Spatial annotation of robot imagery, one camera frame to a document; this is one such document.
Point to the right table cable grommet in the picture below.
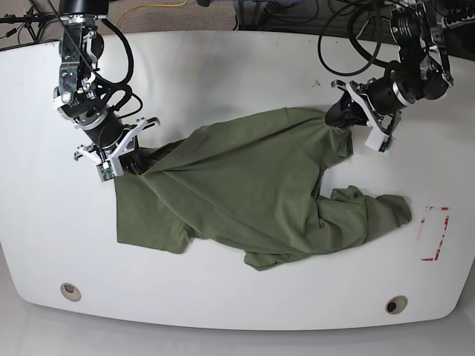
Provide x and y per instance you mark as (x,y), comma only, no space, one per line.
(396,305)

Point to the red tape rectangle marking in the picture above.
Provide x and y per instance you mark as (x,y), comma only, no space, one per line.
(431,233)

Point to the left table cable grommet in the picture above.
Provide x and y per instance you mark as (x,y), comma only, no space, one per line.
(70,292)

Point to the white power strip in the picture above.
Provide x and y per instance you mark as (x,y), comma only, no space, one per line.
(458,17)

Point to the table cable grommet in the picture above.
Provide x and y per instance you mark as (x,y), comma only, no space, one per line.
(70,292)
(396,305)

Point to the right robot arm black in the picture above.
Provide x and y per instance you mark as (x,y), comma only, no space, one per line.
(92,102)

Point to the olive green T-shirt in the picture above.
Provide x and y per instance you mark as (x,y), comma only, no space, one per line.
(253,184)

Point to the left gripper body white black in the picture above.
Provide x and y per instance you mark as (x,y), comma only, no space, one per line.
(382,102)

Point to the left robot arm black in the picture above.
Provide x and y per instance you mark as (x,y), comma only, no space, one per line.
(421,71)

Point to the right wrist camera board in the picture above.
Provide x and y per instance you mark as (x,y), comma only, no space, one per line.
(105,172)

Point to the black tripod stand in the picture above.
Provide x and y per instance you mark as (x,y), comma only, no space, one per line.
(35,22)

